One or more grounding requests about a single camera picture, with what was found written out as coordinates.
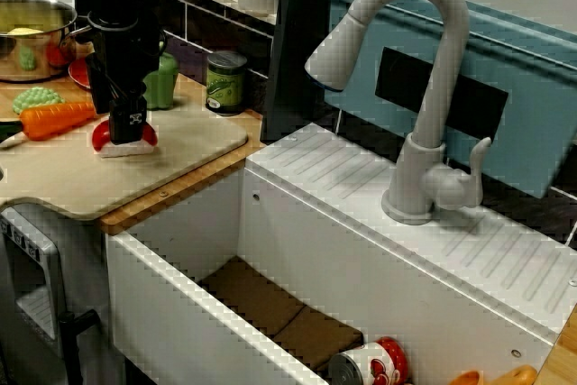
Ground brown sink mat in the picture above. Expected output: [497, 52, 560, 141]
[197, 256, 365, 375]

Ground green pea can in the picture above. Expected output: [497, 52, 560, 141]
[206, 50, 248, 116]

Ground white toy sink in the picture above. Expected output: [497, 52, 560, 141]
[104, 122, 577, 385]

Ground black label on bin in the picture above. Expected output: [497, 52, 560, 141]
[374, 45, 509, 142]

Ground red plate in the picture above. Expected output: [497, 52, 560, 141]
[67, 58, 96, 91]

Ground teal plastic bin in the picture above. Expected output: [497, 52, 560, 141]
[322, 0, 577, 200]

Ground wooden stove countertop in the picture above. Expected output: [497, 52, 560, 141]
[538, 316, 577, 385]

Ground green toy grapes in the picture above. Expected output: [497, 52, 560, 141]
[12, 86, 68, 115]

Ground grey toy dishwasher panel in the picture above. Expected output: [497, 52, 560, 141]
[0, 204, 109, 385]

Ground black cabinet handle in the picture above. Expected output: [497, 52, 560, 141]
[58, 308, 100, 385]

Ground grey toy faucet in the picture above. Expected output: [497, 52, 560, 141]
[304, 0, 493, 227]

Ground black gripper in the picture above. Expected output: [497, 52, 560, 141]
[85, 26, 166, 145]

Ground orange toy carrot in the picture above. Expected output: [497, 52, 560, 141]
[0, 100, 98, 142]

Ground orange toy strainer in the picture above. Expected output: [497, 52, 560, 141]
[445, 364, 540, 385]

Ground steel pot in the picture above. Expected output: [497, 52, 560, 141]
[0, 0, 94, 84]

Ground red white tomato can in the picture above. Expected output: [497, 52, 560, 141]
[327, 335, 411, 385]

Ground black upright panel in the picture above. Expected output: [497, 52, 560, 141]
[260, 0, 348, 143]

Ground pale wooden cutting board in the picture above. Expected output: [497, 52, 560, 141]
[0, 96, 251, 222]

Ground red white toy sushi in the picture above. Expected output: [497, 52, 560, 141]
[91, 121, 158, 160]

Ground green toy bell pepper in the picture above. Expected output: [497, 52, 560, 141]
[142, 50, 179, 111]

